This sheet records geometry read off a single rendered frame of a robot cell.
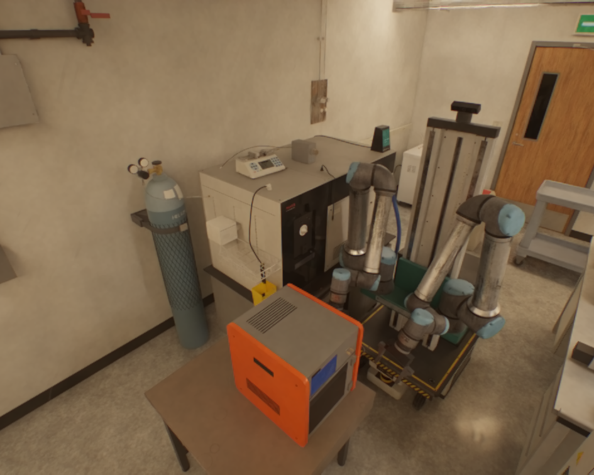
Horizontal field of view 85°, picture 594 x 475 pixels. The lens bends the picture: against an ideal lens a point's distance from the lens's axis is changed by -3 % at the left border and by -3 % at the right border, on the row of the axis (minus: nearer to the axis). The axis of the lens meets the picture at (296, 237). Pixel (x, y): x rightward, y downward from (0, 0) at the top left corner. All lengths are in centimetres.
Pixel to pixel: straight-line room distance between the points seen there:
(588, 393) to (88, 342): 286
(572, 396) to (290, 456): 116
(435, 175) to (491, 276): 64
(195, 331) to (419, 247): 175
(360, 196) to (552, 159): 366
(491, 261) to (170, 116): 208
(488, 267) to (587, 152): 362
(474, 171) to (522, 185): 346
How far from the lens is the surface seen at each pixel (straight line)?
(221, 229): 185
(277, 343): 133
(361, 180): 181
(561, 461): 216
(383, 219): 180
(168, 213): 222
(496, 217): 155
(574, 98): 509
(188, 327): 275
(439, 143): 196
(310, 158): 217
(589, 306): 240
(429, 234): 215
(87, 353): 292
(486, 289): 177
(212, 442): 163
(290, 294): 153
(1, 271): 230
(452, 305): 198
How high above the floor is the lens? 212
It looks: 30 degrees down
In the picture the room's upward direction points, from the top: straight up
